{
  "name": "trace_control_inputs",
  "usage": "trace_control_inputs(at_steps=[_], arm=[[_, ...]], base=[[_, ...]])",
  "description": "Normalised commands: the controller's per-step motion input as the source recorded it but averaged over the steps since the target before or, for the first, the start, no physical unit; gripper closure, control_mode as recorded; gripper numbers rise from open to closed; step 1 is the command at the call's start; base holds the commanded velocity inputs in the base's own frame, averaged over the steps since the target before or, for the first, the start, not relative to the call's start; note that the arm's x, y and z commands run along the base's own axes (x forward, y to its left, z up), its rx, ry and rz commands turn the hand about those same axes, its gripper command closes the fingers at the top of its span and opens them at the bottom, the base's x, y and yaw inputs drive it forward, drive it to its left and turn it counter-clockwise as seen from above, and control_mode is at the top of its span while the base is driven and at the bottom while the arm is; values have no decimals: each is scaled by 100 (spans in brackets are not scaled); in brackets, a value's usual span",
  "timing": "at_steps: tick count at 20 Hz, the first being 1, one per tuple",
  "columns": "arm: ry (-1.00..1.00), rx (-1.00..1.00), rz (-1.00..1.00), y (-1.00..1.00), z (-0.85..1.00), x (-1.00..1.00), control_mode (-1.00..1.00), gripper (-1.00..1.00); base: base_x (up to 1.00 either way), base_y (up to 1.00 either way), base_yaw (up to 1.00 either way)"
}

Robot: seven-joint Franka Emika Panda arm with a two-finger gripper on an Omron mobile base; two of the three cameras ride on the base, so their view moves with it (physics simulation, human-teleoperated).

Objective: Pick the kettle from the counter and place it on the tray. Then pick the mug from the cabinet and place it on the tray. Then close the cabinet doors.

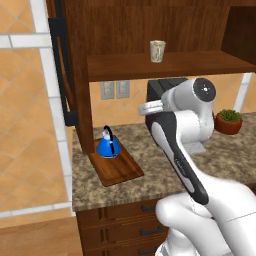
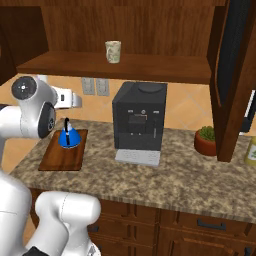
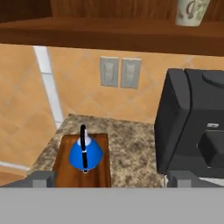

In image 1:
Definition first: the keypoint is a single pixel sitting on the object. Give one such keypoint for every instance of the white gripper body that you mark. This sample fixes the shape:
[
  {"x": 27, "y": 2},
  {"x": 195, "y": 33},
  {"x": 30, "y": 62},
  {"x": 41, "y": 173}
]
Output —
[{"x": 150, "y": 108}]

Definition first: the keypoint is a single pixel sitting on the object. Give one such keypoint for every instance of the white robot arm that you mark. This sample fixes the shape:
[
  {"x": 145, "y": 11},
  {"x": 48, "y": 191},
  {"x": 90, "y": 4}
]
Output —
[{"x": 196, "y": 130}]

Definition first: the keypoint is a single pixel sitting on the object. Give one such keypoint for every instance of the pale patterned mug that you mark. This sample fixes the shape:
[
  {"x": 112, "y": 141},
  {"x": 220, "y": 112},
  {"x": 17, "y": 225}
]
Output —
[{"x": 157, "y": 51}]

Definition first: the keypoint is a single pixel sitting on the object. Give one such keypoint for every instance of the blue kettle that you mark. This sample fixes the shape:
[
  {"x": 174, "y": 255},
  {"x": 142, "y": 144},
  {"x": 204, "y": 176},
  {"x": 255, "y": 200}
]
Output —
[{"x": 107, "y": 146}]

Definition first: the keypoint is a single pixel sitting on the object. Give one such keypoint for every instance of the wooden tray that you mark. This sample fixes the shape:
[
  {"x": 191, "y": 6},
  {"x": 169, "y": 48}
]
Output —
[{"x": 118, "y": 168}]

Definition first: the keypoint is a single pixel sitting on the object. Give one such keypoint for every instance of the wooden cabinet door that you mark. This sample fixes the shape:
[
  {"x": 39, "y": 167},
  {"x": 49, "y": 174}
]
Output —
[
  {"x": 81, "y": 83},
  {"x": 241, "y": 33}
]

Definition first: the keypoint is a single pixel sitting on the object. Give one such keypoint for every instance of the potted green plant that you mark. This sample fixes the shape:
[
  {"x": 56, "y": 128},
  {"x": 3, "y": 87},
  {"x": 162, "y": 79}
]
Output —
[{"x": 228, "y": 120}]

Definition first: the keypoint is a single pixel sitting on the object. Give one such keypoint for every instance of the wooden drawer front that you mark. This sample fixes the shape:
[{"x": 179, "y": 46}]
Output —
[
  {"x": 128, "y": 249},
  {"x": 128, "y": 231},
  {"x": 126, "y": 209}
]

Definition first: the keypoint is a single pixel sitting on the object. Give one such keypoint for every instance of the grey wall outlet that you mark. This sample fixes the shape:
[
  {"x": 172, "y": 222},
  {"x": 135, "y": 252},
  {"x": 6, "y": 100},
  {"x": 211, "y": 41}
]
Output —
[
  {"x": 123, "y": 89},
  {"x": 107, "y": 90}
]

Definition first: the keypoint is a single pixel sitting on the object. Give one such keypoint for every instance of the wooden wall cabinet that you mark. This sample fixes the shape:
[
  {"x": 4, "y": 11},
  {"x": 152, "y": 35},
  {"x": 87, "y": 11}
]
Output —
[{"x": 133, "y": 33}]

